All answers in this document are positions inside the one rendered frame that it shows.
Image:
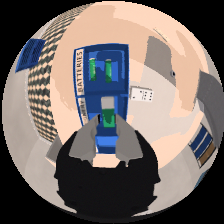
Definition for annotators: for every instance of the white domino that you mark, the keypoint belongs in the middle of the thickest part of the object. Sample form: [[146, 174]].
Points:
[[141, 94]]

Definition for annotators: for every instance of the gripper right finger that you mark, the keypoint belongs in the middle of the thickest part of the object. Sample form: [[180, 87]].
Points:
[[133, 148]]

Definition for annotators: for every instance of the grey domino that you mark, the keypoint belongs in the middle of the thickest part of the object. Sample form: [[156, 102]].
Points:
[[163, 35]]

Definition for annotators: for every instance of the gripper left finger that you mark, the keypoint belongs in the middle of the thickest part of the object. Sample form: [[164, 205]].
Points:
[[78, 147]]

